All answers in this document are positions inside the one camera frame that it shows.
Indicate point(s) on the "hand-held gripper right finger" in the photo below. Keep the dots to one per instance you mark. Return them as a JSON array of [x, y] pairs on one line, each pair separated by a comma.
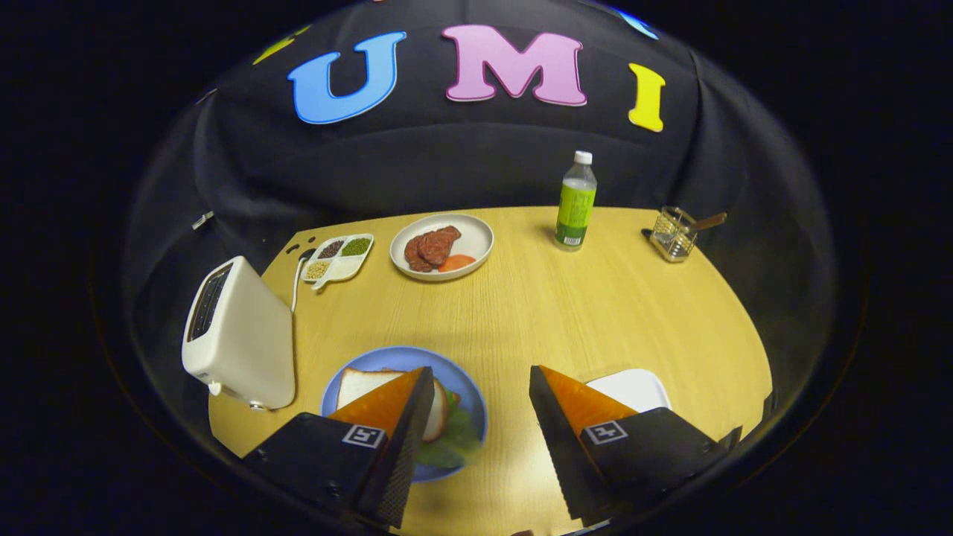
[[562, 461]]

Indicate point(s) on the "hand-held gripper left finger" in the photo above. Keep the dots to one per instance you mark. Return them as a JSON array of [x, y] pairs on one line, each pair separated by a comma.
[[402, 461]]

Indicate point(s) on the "green lettuce leaf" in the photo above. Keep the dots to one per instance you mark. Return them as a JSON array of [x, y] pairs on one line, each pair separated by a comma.
[[454, 447]]

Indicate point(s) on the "white bread slice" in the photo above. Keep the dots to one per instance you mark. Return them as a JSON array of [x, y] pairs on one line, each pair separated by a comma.
[[365, 383]]

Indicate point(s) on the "blue plate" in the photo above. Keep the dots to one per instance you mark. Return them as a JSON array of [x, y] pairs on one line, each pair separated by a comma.
[[463, 383]]

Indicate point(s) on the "white square plate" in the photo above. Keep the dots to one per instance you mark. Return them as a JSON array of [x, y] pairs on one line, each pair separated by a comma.
[[633, 387]]

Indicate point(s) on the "white toaster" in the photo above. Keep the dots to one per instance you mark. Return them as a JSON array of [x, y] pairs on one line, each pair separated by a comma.
[[246, 350]]

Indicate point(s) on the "white divided dish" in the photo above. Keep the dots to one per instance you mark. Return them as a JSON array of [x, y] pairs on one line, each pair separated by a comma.
[[346, 266]]

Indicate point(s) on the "red tomato slice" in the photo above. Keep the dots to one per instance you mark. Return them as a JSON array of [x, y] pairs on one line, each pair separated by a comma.
[[456, 262]]

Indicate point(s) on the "brown meat slice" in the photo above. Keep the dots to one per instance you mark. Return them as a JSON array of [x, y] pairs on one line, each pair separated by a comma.
[[413, 253], [439, 244]]

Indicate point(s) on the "pile of yellow soybeans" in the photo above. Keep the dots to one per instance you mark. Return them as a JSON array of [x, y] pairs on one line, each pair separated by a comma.
[[318, 269]]

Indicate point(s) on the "pile of green beans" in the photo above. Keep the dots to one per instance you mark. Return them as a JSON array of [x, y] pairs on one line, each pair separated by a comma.
[[357, 246]]

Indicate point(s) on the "pile of dark red beans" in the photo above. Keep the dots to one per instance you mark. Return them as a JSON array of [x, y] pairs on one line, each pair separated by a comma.
[[331, 248]]

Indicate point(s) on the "round white plate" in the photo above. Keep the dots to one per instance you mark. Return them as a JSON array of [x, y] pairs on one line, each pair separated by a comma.
[[476, 238]]

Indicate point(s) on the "clear bottle with green label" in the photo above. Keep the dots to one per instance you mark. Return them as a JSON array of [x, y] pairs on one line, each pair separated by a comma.
[[575, 212]]

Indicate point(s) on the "white clip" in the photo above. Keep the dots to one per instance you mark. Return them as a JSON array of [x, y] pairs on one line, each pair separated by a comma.
[[202, 220]]

